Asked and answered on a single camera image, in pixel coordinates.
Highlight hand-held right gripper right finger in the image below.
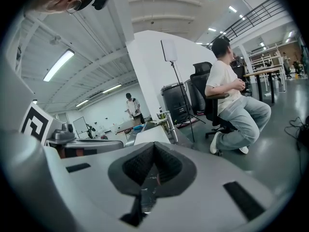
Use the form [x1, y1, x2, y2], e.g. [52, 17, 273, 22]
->
[154, 141, 197, 199]

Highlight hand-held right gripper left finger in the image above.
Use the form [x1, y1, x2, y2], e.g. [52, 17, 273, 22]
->
[107, 141, 155, 197]

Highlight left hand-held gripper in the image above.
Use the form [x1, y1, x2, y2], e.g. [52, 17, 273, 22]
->
[18, 102, 125, 160]

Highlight cluttered work table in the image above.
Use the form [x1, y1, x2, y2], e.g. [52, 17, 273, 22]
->
[115, 119, 146, 135]

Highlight white board on stand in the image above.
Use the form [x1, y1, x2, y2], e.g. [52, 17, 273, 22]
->
[72, 116, 92, 139]

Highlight black round bin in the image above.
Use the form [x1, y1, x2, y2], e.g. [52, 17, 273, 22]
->
[160, 82, 192, 126]

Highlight grey bin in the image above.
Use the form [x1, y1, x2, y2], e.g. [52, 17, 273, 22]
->
[183, 78, 206, 116]

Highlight black tripod stand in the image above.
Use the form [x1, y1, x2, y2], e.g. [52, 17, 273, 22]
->
[169, 61, 206, 143]

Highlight black mesh office chair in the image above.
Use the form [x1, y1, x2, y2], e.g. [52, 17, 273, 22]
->
[189, 61, 239, 139]

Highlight flat light panel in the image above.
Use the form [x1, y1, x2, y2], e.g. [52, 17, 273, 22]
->
[160, 39, 178, 63]

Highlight wooden desk with black legs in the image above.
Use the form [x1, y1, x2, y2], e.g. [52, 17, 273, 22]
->
[243, 67, 283, 104]

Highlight white shelf rack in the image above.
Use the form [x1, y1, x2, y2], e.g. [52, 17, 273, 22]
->
[248, 44, 287, 93]

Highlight black balcony railing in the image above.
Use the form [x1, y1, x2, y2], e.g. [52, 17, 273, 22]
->
[211, 0, 288, 44]

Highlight silver metal clamp post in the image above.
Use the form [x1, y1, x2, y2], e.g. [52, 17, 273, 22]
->
[156, 109, 180, 145]

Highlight black floor cables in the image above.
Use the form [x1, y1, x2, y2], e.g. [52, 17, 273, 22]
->
[284, 116, 309, 150]

